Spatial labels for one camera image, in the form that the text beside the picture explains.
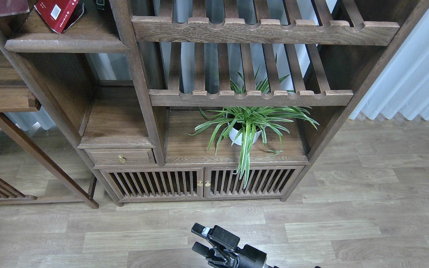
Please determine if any green spider plant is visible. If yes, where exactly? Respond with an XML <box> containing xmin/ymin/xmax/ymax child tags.
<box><xmin>187</xmin><ymin>56</ymin><xmax>320</xmax><ymax>189</ymax></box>

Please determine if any white sheer curtain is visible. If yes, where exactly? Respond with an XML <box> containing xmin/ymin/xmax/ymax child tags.
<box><xmin>350</xmin><ymin>8</ymin><xmax>429</xmax><ymax>120</ymax></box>

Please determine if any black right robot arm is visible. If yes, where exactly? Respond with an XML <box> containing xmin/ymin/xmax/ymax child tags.
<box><xmin>222</xmin><ymin>223</ymin><xmax>336</xmax><ymax>268</ymax></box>

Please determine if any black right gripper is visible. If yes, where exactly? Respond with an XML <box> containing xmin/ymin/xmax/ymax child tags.
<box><xmin>192</xmin><ymin>223</ymin><xmax>268</xmax><ymax>268</ymax></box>

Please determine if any white plant pot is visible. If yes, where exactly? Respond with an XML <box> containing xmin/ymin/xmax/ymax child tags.
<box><xmin>229</xmin><ymin>123</ymin><xmax>261</xmax><ymax>146</ymax></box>

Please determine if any red paperback book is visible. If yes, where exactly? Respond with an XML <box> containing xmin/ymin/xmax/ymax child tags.
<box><xmin>34</xmin><ymin>0</ymin><xmax>85</xmax><ymax>34</ymax></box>

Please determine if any small dark object top shelf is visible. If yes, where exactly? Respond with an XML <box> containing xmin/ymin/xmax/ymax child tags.
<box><xmin>95</xmin><ymin>0</ymin><xmax>105</xmax><ymax>10</ymax></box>

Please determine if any dark wooden bookshelf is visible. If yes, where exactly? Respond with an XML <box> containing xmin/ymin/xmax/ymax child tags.
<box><xmin>0</xmin><ymin>0</ymin><xmax>429</xmax><ymax>205</ymax></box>

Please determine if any brass drawer knob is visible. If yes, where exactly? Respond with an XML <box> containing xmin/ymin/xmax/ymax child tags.
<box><xmin>118</xmin><ymin>155</ymin><xmax>126</xmax><ymax>163</ymax></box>

